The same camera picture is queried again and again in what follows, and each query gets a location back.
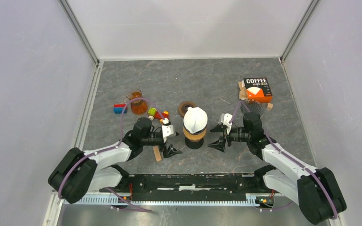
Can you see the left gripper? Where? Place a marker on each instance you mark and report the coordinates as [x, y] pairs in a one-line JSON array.
[[170, 151]]

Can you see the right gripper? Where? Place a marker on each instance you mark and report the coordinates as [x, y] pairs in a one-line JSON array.
[[220, 128]]

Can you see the light wooden ring holder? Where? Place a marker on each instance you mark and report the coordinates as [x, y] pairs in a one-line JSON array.
[[196, 137]]

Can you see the orange glass carafe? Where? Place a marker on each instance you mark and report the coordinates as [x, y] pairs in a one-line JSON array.
[[139, 106]]

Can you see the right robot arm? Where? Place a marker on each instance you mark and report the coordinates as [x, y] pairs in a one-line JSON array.
[[314, 190]]

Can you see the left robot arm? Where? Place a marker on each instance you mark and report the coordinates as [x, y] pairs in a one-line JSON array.
[[80, 172]]

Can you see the clear smoky ribbed dripper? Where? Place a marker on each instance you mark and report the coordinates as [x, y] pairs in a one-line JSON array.
[[251, 106]]

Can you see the orange black coffee filter box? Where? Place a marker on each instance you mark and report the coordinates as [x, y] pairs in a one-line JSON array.
[[255, 89]]

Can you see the small wooden block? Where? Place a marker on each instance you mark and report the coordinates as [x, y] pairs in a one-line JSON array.
[[157, 154]]

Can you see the colourful toy brick car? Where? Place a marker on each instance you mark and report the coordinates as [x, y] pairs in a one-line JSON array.
[[154, 114]]

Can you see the small wooden cube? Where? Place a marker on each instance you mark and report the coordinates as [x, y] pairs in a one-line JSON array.
[[269, 107]]

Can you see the blue red toy brick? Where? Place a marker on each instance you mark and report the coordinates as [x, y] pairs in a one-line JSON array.
[[120, 108]]

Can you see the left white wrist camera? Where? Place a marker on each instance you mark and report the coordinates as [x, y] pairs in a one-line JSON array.
[[167, 129]]

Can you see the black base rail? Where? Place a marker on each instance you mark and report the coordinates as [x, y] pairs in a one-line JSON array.
[[213, 187]]

